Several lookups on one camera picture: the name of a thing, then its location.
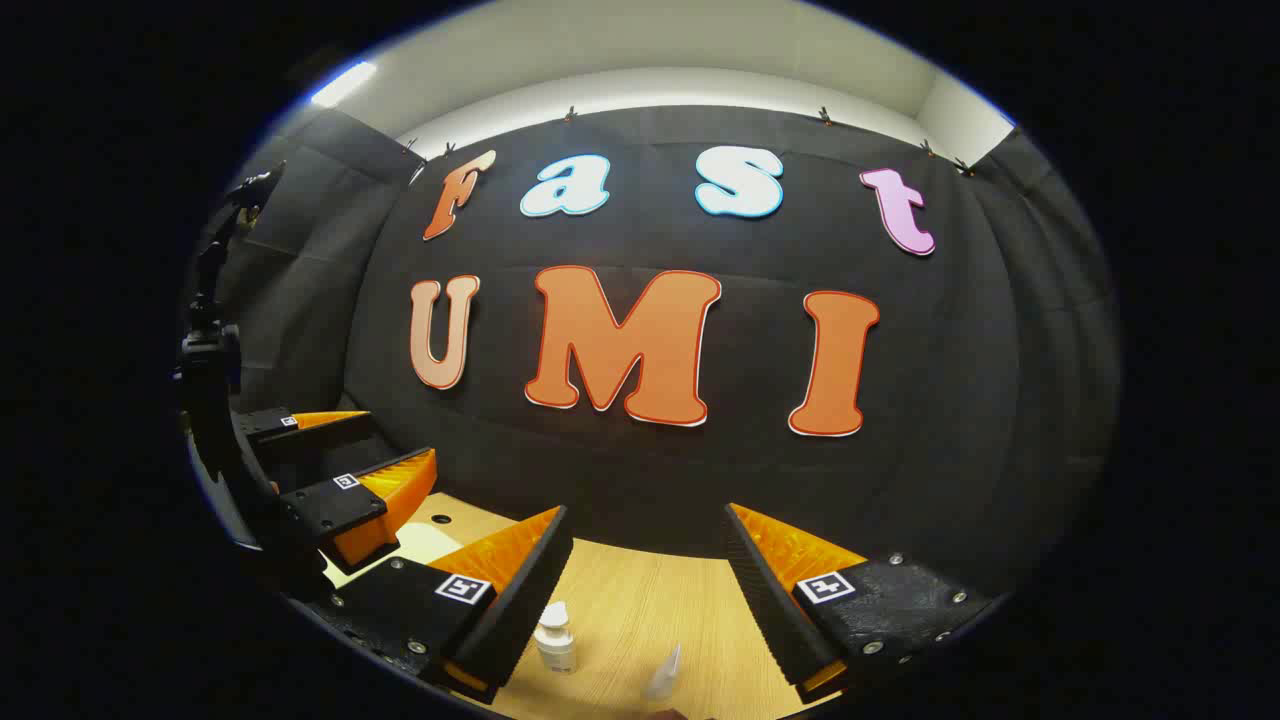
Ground black backdrop cloth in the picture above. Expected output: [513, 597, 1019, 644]
[185, 100, 1121, 601]

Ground white pump bottle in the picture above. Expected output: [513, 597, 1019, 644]
[533, 601, 578, 674]

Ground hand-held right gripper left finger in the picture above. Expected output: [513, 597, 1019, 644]
[300, 505, 575, 706]

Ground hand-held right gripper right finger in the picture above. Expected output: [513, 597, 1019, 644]
[722, 503, 1001, 704]

